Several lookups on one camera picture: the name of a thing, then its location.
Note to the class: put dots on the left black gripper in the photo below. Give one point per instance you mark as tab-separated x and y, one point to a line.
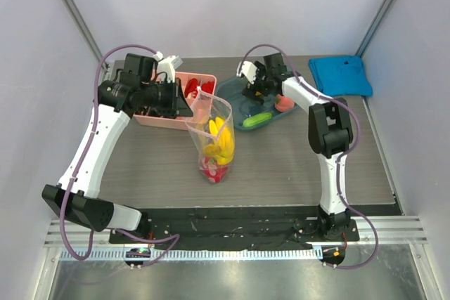
180	108

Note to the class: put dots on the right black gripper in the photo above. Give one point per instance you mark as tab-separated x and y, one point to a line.
260	86

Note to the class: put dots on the green cucumber toy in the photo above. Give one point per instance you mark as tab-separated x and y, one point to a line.
257	119

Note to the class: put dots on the clear pink zip top bag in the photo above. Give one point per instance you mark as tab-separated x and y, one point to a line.
205	107

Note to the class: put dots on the yellow banana bunch toy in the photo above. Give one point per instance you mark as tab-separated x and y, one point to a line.
221	150

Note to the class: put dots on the pink dragon fruit toy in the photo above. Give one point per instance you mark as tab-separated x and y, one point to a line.
214	172

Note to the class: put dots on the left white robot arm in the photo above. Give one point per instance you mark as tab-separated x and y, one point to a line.
144	83

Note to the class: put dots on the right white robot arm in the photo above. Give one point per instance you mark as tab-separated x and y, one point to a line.
329	132

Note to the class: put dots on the red fabric item left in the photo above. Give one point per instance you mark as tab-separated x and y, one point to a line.
191	89

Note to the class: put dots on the red fabric item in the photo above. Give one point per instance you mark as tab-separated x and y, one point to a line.
208	87
191	89

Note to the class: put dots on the pink peach toy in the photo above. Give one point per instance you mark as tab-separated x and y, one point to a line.
283	104

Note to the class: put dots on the teal plastic fruit tray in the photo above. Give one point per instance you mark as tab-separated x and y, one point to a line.
242	108

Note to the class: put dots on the pink divided organizer box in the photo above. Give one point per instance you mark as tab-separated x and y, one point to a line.
177	123

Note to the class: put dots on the red fabric item right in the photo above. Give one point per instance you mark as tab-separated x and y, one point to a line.
208	87

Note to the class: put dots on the folded blue cloth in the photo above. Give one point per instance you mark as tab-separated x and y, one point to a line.
340	76

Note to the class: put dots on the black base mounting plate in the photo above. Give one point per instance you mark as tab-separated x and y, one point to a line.
246	225

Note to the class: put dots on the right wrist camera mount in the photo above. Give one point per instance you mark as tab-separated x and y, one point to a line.
249	71

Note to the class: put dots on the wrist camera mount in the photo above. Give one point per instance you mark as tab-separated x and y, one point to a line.
249	71
166	67

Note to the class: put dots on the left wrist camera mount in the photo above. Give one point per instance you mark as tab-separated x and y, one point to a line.
166	67

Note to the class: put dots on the white slotted cable duct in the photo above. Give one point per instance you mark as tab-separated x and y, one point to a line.
134	254

